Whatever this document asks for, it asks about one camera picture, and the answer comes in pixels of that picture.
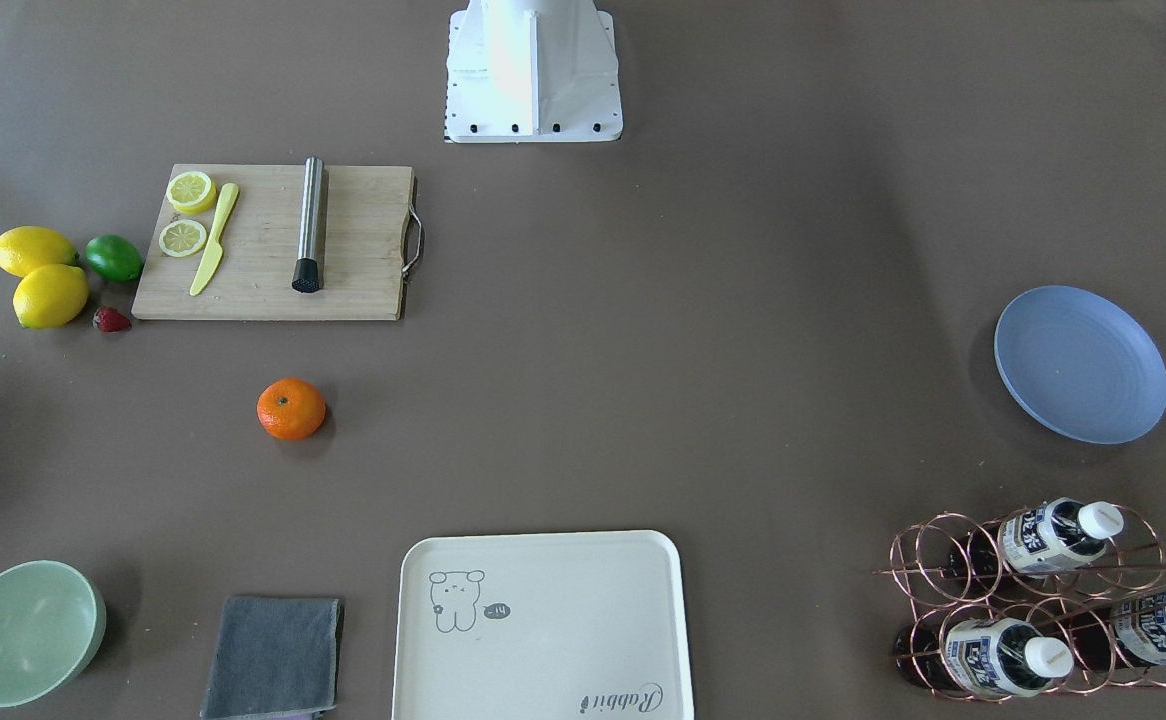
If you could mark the blue round plate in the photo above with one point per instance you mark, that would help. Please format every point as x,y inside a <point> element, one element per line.
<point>1080,365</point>

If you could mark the orange fruit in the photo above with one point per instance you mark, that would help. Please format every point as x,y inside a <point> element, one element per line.
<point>291,409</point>

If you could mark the yellow lemon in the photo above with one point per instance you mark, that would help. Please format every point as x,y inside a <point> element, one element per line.
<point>50,296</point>
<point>28,247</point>

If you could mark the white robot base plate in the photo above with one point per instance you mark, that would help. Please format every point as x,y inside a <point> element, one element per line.
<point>532,72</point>

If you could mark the yellow plastic knife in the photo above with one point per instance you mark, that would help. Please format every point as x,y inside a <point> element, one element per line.
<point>213,252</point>

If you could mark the lemon half lower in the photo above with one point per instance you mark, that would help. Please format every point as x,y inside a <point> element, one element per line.
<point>191,192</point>

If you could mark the yellow lemon upper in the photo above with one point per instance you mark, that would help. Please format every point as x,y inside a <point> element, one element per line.
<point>50,296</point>

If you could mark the green lime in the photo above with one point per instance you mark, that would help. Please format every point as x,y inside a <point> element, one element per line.
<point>114,258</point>

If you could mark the tea bottle front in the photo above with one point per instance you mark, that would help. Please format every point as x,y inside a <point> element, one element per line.
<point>1059,535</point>

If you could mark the steel muddler black tip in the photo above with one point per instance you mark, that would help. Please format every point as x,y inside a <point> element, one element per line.
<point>308,269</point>

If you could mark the wooden cutting board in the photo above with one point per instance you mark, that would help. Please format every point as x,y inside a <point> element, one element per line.
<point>363,251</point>

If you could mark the red strawberry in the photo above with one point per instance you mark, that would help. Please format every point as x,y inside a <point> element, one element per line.
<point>109,319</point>

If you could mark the grey folded cloth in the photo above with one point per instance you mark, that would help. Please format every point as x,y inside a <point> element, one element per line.
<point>275,658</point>

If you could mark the yellow lemon lower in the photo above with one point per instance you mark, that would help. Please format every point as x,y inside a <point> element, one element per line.
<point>28,247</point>

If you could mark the cream rabbit tray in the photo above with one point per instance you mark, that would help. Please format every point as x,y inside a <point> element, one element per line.
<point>580,625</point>

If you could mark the copper wire bottle rack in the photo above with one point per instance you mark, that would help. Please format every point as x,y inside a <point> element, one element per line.
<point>1135,564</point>

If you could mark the mint green bowl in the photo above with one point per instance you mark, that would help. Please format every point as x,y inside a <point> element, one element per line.
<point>52,621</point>

